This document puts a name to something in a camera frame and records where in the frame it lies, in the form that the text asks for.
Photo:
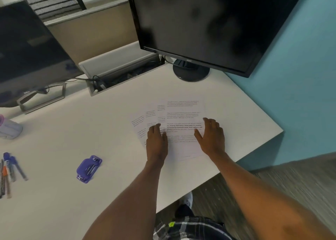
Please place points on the beige cubicle partition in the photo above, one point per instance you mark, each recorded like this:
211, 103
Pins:
92, 32

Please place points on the white desk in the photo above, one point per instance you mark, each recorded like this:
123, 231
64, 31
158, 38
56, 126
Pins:
65, 208

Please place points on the person's left hand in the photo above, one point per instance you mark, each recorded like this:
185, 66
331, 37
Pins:
157, 148

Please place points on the person's left forearm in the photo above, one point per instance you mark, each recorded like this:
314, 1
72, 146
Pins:
131, 208

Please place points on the blue pen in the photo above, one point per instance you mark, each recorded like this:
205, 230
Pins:
21, 171

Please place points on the blue cap marker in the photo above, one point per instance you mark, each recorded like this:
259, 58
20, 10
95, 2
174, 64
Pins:
9, 169

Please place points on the person's right white shoe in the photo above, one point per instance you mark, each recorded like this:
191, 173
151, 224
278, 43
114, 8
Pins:
187, 199

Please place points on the person's right hand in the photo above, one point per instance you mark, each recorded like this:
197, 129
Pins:
214, 140

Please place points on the purple hole punch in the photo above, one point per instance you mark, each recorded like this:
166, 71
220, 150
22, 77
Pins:
88, 167

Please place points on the green tag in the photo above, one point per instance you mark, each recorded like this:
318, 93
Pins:
171, 224

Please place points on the stack of printed papers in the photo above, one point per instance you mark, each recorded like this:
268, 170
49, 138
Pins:
181, 111

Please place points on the black monitor round base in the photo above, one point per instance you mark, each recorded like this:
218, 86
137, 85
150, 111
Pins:
210, 24

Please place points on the black monitor silver stand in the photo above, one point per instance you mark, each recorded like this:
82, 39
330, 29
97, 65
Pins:
26, 51

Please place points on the dark pencil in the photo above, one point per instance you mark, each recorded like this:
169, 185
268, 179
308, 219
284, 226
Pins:
1, 182

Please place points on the person's right forearm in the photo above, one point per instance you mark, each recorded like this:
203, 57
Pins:
262, 203

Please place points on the orange pen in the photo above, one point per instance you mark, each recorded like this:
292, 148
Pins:
4, 171

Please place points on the purple rimmed white pen cup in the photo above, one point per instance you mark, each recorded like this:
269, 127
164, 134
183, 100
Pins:
11, 129

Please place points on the plaid shorts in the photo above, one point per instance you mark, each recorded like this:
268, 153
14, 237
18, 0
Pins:
189, 230

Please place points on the black mesh office chair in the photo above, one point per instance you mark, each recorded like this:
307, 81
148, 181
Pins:
52, 1

